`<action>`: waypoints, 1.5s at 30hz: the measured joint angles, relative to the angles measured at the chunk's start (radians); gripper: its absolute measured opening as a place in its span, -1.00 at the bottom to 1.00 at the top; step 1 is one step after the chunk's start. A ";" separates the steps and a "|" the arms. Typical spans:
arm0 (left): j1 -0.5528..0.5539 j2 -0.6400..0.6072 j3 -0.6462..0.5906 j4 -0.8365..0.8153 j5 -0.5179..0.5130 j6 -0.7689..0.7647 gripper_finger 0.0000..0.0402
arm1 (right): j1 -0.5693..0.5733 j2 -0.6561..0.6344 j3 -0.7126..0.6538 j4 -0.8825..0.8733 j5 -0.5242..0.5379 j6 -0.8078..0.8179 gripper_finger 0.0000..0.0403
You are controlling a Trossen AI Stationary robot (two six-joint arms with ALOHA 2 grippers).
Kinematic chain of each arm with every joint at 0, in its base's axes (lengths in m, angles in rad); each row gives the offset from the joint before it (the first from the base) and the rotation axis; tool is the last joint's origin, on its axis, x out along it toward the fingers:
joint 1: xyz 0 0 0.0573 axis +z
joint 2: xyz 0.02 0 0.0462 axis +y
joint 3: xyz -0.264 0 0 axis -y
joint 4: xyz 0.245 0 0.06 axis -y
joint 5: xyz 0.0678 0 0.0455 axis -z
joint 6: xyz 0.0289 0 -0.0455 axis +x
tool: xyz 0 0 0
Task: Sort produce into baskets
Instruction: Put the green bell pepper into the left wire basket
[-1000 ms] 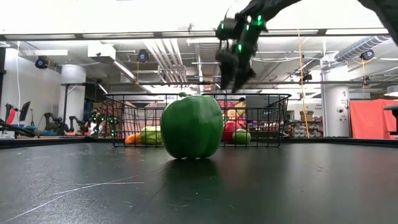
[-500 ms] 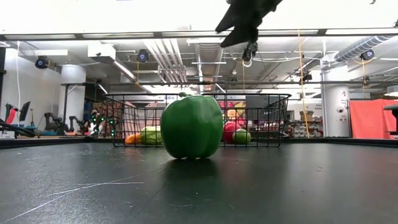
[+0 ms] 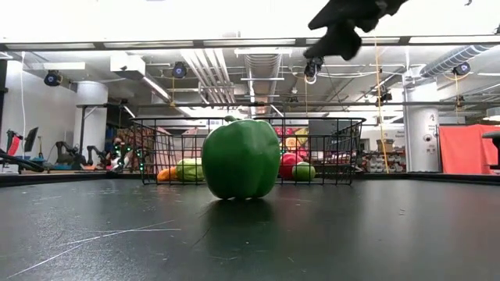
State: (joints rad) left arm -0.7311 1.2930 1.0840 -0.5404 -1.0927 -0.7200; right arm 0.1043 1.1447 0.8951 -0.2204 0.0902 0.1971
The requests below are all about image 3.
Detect round red tomato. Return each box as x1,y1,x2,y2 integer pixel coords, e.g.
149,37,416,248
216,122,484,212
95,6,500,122
278,152,310,181

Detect small green lime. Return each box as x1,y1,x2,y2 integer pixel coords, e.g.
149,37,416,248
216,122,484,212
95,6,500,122
291,161,317,183

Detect green bell pepper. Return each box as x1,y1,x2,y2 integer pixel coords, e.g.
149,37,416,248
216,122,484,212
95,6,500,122
201,115,282,201

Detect light green cucumber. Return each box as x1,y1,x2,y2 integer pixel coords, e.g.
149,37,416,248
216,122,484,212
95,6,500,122
175,157,205,183

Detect yellow orange chili pepper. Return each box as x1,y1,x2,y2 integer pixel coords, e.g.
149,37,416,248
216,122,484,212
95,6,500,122
156,166,181,183

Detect white column with signs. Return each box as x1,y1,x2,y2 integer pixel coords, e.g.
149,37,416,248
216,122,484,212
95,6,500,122
402,86,441,174

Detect orange red cloth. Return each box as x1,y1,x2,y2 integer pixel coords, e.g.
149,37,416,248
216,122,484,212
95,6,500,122
438,123,500,176

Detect black stool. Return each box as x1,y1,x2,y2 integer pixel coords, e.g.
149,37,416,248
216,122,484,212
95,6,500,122
481,130,500,171

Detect white ceiling air unit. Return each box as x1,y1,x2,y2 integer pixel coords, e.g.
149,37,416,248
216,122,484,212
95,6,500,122
109,54,147,81

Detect background robot green lights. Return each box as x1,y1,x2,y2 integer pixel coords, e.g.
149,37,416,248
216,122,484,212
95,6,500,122
102,137,144,173

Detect plain white column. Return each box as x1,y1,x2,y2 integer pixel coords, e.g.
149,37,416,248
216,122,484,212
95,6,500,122
73,80,109,158

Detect black background monitor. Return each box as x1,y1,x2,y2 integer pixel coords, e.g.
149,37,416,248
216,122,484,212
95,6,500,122
23,126,40,154

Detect red black stand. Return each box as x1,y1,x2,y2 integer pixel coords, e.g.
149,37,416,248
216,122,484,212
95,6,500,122
5,129,23,158

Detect black hanging cable reel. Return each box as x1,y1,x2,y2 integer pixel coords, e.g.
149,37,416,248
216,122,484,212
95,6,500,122
303,56,326,85

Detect yellow hanging cable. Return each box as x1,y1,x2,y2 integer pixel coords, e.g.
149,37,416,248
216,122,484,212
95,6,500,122
372,30,391,173

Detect silver ribbed ventilation duct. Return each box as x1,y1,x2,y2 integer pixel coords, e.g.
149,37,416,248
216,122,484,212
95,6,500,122
243,53,284,115

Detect colourful wall poster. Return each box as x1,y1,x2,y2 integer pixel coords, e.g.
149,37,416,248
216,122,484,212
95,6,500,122
273,126,310,158

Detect silver slanted ventilation duct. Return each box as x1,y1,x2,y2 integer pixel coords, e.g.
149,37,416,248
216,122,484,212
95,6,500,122
419,43,494,79

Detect black wire basket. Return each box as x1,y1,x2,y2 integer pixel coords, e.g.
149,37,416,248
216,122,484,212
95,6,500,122
130,116,251,186
251,116,367,186

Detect black round ceiling camera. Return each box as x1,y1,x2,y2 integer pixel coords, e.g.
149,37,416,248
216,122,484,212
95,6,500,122
452,61,473,78
171,60,189,80
43,69,63,87

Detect black overhead frame beam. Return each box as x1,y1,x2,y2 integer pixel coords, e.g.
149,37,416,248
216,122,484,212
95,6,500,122
0,35,500,52

